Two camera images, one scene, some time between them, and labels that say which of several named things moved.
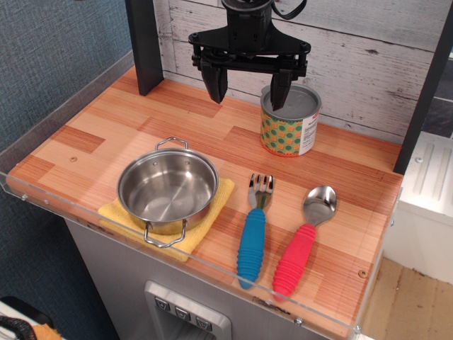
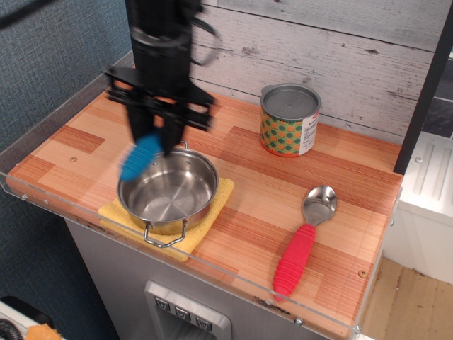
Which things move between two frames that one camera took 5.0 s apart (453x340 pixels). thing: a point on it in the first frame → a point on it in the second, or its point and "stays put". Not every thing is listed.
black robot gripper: (250, 42) → (161, 35)
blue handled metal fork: (252, 238) → (139, 156)
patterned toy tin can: (291, 130) stays put
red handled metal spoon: (319, 203) stays put
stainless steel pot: (170, 189) stays put
